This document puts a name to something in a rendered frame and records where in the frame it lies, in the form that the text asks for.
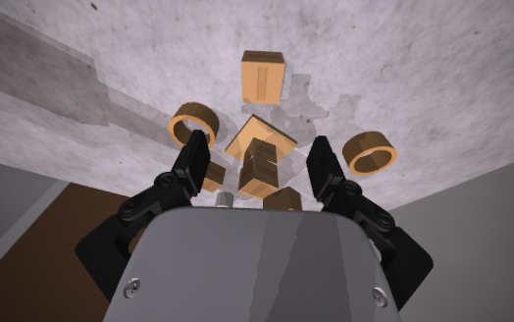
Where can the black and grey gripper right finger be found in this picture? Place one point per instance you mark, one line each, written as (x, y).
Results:
(404, 262)

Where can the light wooden square board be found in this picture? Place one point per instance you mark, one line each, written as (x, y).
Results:
(257, 127)

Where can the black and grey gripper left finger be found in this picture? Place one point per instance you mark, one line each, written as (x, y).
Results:
(104, 252)

